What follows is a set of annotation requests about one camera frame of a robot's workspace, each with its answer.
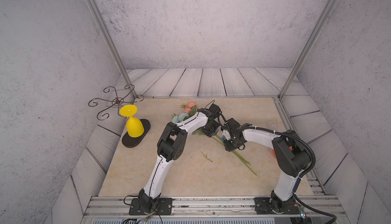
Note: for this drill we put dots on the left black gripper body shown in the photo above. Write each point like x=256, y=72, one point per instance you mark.
x=211, y=131

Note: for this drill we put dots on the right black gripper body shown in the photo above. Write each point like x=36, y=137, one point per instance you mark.
x=231, y=143

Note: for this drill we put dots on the artificial flower bouquet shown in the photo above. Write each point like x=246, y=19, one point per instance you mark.
x=190, y=112

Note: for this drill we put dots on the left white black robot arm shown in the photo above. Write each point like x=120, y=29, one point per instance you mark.
x=171, y=146

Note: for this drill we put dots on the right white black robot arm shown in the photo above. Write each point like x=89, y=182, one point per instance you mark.
x=294, y=157

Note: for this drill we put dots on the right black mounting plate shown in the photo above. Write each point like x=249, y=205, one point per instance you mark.
x=276, y=206

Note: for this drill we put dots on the black mounting plate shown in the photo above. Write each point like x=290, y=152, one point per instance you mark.
x=160, y=206
x=276, y=206

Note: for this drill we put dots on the yellow plastic goblet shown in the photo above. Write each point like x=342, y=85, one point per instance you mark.
x=134, y=125

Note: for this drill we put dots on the black oval tray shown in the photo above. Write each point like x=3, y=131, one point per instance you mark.
x=130, y=142

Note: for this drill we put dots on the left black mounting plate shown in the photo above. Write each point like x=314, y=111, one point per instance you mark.
x=160, y=206

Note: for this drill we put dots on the wrought iron scroll stand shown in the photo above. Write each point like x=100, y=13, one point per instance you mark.
x=117, y=100

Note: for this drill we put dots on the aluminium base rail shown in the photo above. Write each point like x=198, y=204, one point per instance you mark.
x=128, y=208

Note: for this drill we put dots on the right aluminium frame post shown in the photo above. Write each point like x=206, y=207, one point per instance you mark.
x=324, y=15

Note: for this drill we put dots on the aluminium frame post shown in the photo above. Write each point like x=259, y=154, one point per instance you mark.
x=108, y=39
x=324, y=15

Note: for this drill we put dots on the left aluminium frame post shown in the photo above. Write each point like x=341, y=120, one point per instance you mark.
x=108, y=39

